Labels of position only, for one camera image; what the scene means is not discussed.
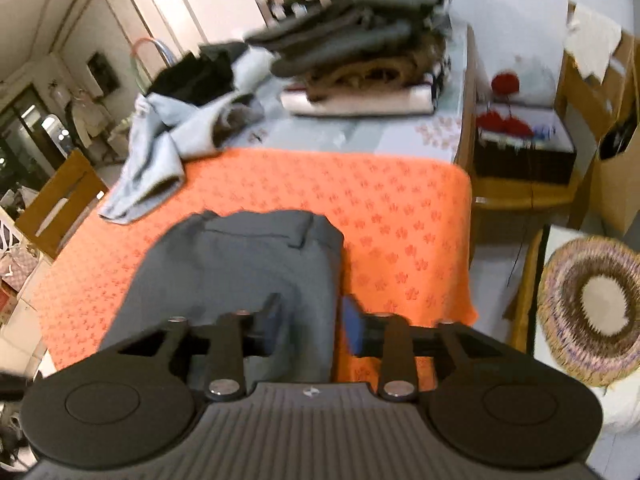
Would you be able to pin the grey patterned tablecloth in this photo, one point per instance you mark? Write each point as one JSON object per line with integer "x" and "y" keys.
{"x": 400, "y": 130}

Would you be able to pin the folded brown garment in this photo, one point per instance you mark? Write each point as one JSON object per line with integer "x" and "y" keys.
{"x": 380, "y": 72}

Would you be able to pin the beige hanging coat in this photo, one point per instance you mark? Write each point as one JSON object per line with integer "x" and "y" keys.
{"x": 85, "y": 120}

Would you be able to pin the black wall television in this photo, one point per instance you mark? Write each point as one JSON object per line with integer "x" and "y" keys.
{"x": 102, "y": 72}

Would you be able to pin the colourful hula hoop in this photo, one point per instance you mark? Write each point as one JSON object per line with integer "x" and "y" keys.
{"x": 149, "y": 40}

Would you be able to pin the orange patterned mat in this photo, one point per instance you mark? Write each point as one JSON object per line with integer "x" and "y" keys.
{"x": 400, "y": 210}

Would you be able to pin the folded dark grey garment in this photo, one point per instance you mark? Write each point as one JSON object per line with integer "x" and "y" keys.
{"x": 350, "y": 30}

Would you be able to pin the light blue garment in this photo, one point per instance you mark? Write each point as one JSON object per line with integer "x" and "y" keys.
{"x": 165, "y": 150}

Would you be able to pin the dark grey pants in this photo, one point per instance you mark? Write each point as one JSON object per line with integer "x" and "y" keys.
{"x": 240, "y": 260}

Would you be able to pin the black box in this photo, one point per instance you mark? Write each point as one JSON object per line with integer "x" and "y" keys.
{"x": 525, "y": 160}

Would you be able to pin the black garment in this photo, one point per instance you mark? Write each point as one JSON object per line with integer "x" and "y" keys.
{"x": 195, "y": 75}

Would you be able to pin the folded white striped garment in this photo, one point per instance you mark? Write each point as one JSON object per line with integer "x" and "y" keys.
{"x": 360, "y": 102}

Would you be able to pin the white cloth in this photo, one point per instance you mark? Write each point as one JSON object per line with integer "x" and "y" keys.
{"x": 595, "y": 40}

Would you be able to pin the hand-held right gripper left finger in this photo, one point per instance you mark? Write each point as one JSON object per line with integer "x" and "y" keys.
{"x": 270, "y": 325}

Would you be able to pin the checked handbag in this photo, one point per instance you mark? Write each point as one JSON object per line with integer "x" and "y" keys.
{"x": 17, "y": 267}

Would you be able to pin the white padded stool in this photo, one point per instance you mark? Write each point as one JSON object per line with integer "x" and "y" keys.
{"x": 620, "y": 410}

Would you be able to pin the wooden chair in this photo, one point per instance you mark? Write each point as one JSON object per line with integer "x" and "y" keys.
{"x": 60, "y": 200}
{"x": 525, "y": 195}

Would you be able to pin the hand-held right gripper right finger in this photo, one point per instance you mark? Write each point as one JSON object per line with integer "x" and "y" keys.
{"x": 352, "y": 330}

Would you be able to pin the brown paper bag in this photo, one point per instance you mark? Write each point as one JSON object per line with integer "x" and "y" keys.
{"x": 620, "y": 160}

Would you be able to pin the round woven cushion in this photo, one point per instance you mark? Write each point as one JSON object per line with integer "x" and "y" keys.
{"x": 575, "y": 310}

